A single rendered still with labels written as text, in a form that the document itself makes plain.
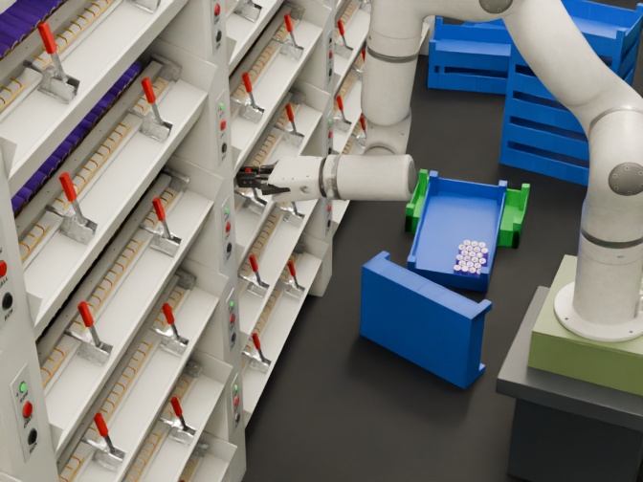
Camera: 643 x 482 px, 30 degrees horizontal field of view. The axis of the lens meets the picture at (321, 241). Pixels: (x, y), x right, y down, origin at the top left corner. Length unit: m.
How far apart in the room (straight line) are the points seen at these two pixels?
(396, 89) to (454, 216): 1.10
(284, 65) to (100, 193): 0.85
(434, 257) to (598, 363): 0.85
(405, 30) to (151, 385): 0.71
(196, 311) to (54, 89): 0.72
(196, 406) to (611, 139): 0.86
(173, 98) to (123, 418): 0.49
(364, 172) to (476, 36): 1.91
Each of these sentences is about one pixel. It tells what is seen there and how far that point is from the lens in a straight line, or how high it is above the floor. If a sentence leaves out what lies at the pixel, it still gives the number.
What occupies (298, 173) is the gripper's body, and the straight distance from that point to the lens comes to 2.20.
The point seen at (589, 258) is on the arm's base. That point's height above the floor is 0.52.
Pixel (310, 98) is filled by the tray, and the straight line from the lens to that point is 2.64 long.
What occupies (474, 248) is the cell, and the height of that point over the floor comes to 0.09.
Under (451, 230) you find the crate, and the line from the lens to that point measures 3.08.
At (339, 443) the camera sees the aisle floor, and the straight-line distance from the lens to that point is 2.55.
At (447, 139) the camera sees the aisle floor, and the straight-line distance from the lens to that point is 3.61.
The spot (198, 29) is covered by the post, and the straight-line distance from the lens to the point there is 1.83.
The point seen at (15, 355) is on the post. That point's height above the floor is 0.91.
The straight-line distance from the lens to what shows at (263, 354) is 2.57.
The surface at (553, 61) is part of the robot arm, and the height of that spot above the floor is 0.91.
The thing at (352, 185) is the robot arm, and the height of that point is 0.63.
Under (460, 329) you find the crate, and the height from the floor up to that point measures 0.16.
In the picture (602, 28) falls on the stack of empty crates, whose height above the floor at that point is 0.40.
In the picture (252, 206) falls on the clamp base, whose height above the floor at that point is 0.53.
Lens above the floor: 1.78
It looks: 35 degrees down
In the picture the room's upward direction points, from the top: straight up
